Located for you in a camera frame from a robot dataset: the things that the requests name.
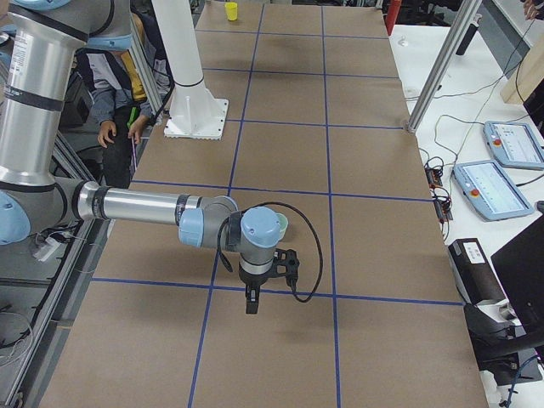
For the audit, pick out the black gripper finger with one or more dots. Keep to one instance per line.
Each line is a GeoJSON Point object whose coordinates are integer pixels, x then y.
{"type": "Point", "coordinates": [252, 300]}

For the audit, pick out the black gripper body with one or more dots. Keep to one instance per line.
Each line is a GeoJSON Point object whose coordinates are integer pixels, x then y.
{"type": "Point", "coordinates": [253, 280]}

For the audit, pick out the yellow plastic cup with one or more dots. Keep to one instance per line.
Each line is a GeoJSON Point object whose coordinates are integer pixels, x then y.
{"type": "Point", "coordinates": [231, 10]}

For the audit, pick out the green plastic cup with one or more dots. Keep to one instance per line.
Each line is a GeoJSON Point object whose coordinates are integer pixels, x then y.
{"type": "Point", "coordinates": [283, 223]}

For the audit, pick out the black box with label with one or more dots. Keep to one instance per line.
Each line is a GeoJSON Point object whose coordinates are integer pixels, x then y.
{"type": "Point", "coordinates": [475, 278]}

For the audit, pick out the near teach pendant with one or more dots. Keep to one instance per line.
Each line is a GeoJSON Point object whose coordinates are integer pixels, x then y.
{"type": "Point", "coordinates": [490, 191]}

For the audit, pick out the teach pendant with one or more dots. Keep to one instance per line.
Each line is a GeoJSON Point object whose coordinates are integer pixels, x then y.
{"type": "Point", "coordinates": [490, 191]}
{"type": "Point", "coordinates": [514, 145]}

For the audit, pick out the seated person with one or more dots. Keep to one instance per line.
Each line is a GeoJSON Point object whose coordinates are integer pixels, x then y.
{"type": "Point", "coordinates": [120, 104]}

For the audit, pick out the black monitor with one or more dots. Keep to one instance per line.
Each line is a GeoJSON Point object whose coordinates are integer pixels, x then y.
{"type": "Point", "coordinates": [519, 267]}

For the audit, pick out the far teach pendant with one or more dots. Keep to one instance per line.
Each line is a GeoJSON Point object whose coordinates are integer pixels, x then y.
{"type": "Point", "coordinates": [514, 145]}

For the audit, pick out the white metal pedestal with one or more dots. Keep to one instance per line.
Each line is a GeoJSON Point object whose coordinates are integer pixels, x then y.
{"type": "Point", "coordinates": [193, 112]}

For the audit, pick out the aluminium frame post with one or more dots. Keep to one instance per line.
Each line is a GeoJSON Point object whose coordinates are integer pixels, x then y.
{"type": "Point", "coordinates": [450, 45]}

